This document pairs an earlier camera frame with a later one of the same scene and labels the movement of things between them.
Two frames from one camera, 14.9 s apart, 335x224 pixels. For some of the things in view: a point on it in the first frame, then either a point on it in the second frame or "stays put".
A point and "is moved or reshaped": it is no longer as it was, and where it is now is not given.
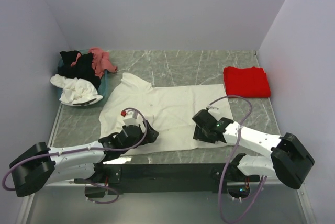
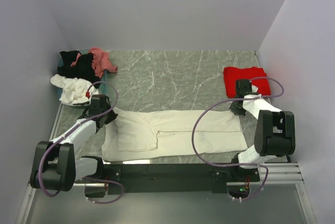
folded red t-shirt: (251, 82) stays put
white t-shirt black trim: (75, 91) stays put
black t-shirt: (83, 69) stays put
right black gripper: (198, 135) → (235, 111)
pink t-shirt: (101, 62) stays put
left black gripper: (151, 135) → (112, 116)
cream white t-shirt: (171, 112) is moved or reshaped
